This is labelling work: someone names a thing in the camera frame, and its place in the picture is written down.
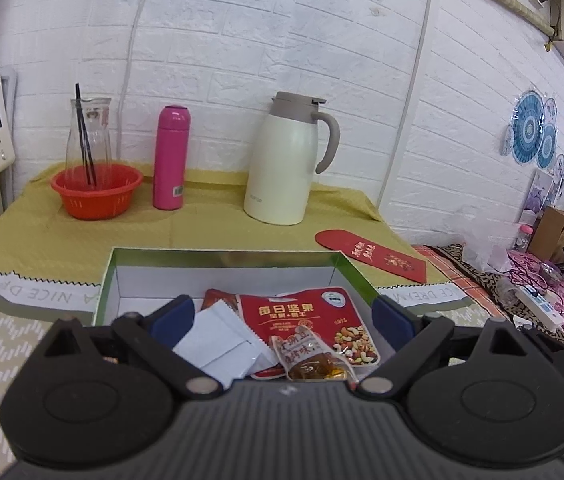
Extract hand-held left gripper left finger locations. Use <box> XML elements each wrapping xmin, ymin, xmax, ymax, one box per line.
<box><xmin>36</xmin><ymin>294</ymin><xmax>223</xmax><ymax>395</ymax></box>

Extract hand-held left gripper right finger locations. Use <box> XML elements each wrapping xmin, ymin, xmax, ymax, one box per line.
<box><xmin>357</xmin><ymin>294</ymin><xmax>530</xmax><ymax>396</ymax></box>

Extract white snack packet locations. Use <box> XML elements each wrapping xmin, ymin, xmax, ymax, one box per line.
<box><xmin>172</xmin><ymin>302</ymin><xmax>283</xmax><ymax>379</ymax></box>

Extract green cardboard box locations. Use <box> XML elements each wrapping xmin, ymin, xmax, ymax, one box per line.
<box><xmin>92</xmin><ymin>246</ymin><xmax>385</xmax><ymax>367</ymax></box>

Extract clear brown tofu snack packet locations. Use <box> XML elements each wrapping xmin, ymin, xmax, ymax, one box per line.
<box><xmin>271</xmin><ymin>334</ymin><xmax>359</xmax><ymax>382</ymax></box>

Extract red nut packet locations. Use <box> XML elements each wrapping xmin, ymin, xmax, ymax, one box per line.
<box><xmin>238</xmin><ymin>287</ymin><xmax>379</xmax><ymax>379</ymax></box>

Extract red envelope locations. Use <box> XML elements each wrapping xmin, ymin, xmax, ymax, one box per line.
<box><xmin>314</xmin><ymin>229</ymin><xmax>429</xmax><ymax>284</ymax></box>

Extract white power strip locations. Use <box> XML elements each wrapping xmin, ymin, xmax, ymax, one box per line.
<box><xmin>513</xmin><ymin>285</ymin><xmax>564</xmax><ymax>332</ymax></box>

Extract leopard print cloth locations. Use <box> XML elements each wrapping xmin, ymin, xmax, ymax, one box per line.
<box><xmin>411</xmin><ymin>244</ymin><xmax>530</xmax><ymax>332</ymax></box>

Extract clear plastic bag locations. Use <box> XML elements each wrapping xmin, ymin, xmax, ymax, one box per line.
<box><xmin>461</xmin><ymin>209</ymin><xmax>519</xmax><ymax>273</ymax></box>

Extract orange plastic basket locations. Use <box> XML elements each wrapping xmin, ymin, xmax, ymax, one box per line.
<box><xmin>51</xmin><ymin>163</ymin><xmax>144</xmax><ymax>221</ymax></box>

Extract brown cardboard box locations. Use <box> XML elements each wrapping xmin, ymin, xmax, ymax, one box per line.
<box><xmin>527</xmin><ymin>207</ymin><xmax>564</xmax><ymax>262</ymax></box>

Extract pink-lidded jar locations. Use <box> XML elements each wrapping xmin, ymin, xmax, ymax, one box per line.
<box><xmin>517</xmin><ymin>224</ymin><xmax>536</xmax><ymax>254</ymax></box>

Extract yellow-green cloth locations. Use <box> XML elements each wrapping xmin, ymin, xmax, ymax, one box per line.
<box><xmin>0</xmin><ymin>161</ymin><xmax>415</xmax><ymax>283</ymax></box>

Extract pink thermos bottle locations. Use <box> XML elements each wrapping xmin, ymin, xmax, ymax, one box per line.
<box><xmin>152</xmin><ymin>105</ymin><xmax>192</xmax><ymax>211</ymax></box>

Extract cream thermos jug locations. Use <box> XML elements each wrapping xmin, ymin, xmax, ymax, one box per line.
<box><xmin>243</xmin><ymin>91</ymin><xmax>341</xmax><ymax>226</ymax></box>

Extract purple picture card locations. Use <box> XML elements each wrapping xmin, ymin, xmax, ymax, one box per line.
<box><xmin>527</xmin><ymin>168</ymin><xmax>556</xmax><ymax>216</ymax></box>

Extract black chopsticks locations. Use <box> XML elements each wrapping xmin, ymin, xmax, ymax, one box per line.
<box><xmin>75</xmin><ymin>83</ymin><xmax>98</xmax><ymax>187</ymax></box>

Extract glass carafe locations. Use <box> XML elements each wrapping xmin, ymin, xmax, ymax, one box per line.
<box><xmin>64</xmin><ymin>97</ymin><xmax>112</xmax><ymax>187</ymax></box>

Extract small blue paper fan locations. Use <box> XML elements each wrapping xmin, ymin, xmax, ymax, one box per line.
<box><xmin>535</xmin><ymin>122</ymin><xmax>559</xmax><ymax>169</ymax></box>

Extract large blue paper fan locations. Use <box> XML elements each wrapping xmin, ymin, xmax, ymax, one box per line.
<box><xmin>501</xmin><ymin>90</ymin><xmax>546</xmax><ymax>164</ymax></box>

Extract white wall pipe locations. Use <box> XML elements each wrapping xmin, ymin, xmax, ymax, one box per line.
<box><xmin>381</xmin><ymin>0</ymin><xmax>437</xmax><ymax>202</ymax></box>

